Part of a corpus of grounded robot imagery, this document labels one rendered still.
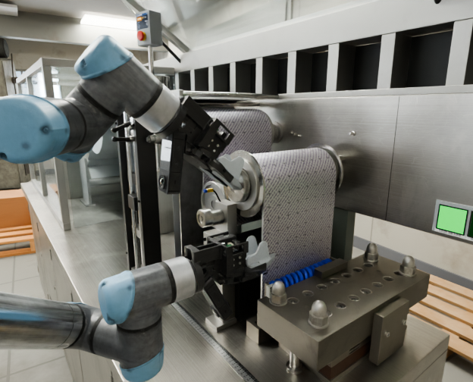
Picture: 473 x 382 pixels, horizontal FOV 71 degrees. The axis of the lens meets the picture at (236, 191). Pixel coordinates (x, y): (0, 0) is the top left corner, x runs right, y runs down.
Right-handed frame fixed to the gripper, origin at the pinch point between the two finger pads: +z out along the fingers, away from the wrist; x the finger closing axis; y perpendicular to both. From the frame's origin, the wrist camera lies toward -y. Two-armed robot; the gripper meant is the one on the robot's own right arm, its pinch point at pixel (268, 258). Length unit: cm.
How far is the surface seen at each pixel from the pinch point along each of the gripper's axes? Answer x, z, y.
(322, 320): -17.9, -3.3, -4.3
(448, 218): -23.3, 29.3, 9.6
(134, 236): 43.5, -14.9, -5.4
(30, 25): 668, 42, 172
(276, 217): -0.3, 1.6, 9.2
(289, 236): -0.3, 5.8, 3.7
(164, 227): 74, 8, -16
